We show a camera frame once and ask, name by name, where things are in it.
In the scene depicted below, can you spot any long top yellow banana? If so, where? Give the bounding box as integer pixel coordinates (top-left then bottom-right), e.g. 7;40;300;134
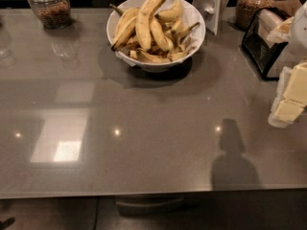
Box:
135;0;166;51

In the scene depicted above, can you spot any glass jar with granola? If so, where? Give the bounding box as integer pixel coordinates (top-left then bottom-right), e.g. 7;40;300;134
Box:
27;0;71;29
235;0;276;30

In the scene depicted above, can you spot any white stand behind bowl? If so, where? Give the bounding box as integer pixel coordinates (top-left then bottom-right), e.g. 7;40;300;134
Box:
192;0;228;35

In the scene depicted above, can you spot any right glass jar with granola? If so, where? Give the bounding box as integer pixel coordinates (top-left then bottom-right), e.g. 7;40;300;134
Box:
235;0;276;30

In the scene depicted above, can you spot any left glass jar with granola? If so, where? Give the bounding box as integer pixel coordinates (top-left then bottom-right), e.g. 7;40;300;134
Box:
27;0;71;29

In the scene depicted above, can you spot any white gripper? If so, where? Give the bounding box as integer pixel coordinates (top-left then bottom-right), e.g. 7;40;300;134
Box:
268;62;307;128

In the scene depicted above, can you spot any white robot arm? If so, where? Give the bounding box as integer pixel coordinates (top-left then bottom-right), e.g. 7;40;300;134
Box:
268;2;307;127

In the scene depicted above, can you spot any left outer yellow banana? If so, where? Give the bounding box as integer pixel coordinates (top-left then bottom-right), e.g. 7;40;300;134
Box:
111;16;136;51

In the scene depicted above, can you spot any right brown-tipped banana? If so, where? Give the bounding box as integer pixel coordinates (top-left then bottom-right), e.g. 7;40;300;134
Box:
171;20;200;44

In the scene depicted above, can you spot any curved back yellow banana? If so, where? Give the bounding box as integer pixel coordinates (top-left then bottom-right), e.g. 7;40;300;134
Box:
155;0;183;22

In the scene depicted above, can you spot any left inner yellow banana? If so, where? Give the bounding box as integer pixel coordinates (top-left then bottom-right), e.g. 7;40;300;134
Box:
110;4;138;35

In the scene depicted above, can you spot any middle yellow banana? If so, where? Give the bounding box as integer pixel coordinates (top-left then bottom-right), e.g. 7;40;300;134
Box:
150;17;174;52

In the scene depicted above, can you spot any bottom front yellow banana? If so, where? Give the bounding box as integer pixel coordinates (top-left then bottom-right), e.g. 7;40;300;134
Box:
136;48;170;64

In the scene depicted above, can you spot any black wire napkin holder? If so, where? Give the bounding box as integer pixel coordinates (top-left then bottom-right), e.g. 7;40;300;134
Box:
241;8;298;81

